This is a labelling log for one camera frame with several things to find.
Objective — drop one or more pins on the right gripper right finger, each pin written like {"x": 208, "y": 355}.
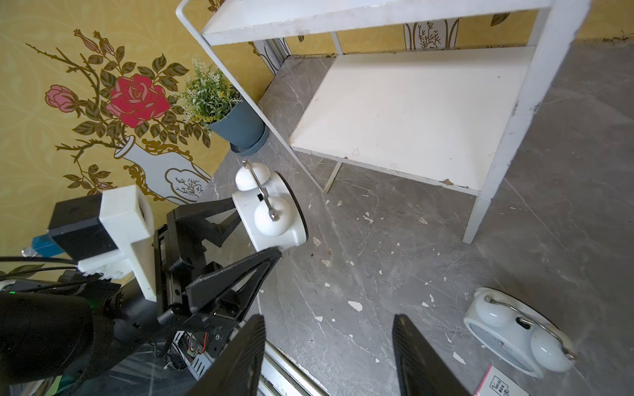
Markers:
{"x": 420, "y": 369}

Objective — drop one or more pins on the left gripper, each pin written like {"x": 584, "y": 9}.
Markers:
{"x": 190, "y": 288}

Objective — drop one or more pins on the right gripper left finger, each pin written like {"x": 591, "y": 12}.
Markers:
{"x": 237, "y": 369}

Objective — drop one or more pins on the white twin-bell clock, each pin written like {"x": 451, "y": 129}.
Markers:
{"x": 518, "y": 334}
{"x": 268, "y": 208}

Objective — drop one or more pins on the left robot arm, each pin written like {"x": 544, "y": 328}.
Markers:
{"x": 51, "y": 331}

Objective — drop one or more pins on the white two-tier shelf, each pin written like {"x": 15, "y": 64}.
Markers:
{"x": 448, "y": 118}

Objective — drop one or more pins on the floral seed packet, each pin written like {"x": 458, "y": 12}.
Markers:
{"x": 496, "y": 383}

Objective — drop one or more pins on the potted green plant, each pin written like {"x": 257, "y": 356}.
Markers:
{"x": 211, "y": 101}

